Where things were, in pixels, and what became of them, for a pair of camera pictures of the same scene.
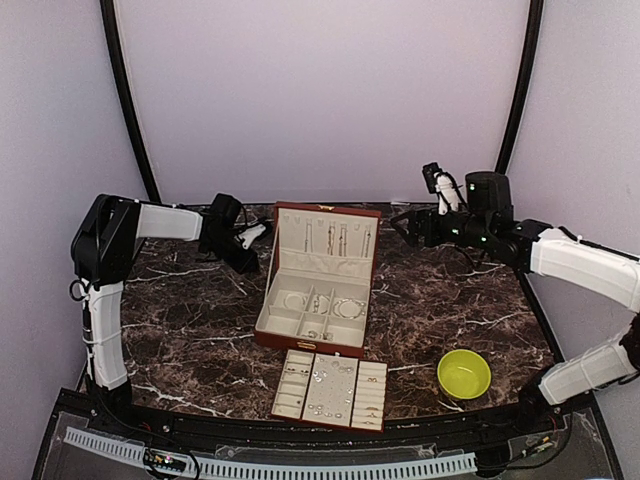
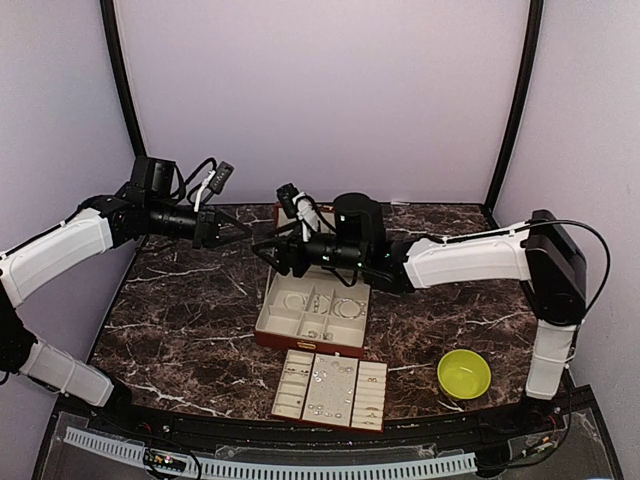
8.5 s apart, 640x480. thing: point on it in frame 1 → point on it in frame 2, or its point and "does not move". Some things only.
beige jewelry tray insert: x=332 y=389 does not move
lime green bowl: x=464 y=374 does not move
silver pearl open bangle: x=348 y=309 does not move
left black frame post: x=112 y=37 does not move
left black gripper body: x=236 y=262 → x=202 y=229
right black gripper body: x=437 y=236 → x=292 y=245
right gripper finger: x=411 y=238 → x=270 y=252
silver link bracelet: x=321 y=304 does not move
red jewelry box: x=325 y=260 does not move
